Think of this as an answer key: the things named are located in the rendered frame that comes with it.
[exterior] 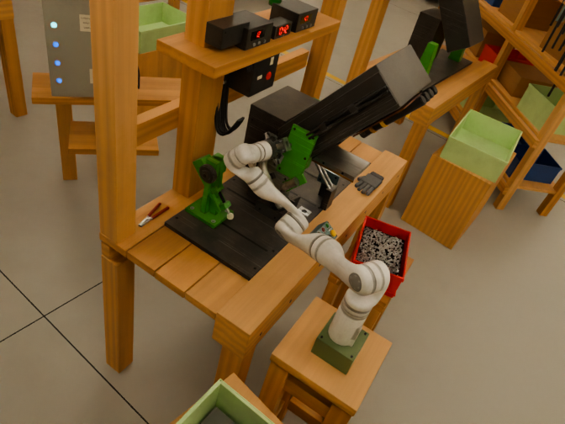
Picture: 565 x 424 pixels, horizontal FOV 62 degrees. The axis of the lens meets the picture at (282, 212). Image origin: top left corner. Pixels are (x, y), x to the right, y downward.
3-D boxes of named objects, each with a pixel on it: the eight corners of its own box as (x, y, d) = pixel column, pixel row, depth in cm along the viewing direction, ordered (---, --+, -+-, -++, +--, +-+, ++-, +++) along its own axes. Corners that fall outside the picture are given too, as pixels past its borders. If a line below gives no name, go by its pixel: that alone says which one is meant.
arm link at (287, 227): (267, 223, 171) (308, 251, 151) (287, 205, 173) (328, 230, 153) (279, 239, 177) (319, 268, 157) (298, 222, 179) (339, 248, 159)
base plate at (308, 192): (370, 166, 251) (371, 162, 250) (250, 282, 173) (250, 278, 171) (303, 131, 264) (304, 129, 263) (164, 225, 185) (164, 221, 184)
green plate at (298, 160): (307, 179, 200) (325, 133, 191) (298, 182, 193) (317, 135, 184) (284, 167, 204) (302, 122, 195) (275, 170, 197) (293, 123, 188)
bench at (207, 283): (356, 271, 317) (406, 163, 261) (216, 453, 210) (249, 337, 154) (271, 219, 338) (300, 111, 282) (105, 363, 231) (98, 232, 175)
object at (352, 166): (367, 168, 207) (370, 162, 205) (352, 183, 196) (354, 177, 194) (293, 129, 219) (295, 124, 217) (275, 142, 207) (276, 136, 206)
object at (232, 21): (247, 41, 166) (250, 21, 161) (220, 50, 155) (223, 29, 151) (231, 34, 168) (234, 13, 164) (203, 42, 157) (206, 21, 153)
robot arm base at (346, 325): (357, 330, 160) (375, 298, 149) (351, 350, 153) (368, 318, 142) (332, 317, 161) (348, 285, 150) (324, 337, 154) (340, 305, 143)
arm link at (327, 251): (308, 263, 155) (332, 257, 160) (363, 304, 134) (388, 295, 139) (310, 238, 152) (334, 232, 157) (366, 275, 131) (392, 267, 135)
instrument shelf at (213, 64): (339, 29, 216) (341, 21, 213) (213, 80, 151) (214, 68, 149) (293, 10, 223) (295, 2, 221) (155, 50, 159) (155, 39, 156)
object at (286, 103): (303, 161, 237) (320, 101, 216) (270, 187, 215) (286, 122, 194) (273, 145, 243) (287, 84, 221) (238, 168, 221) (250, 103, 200)
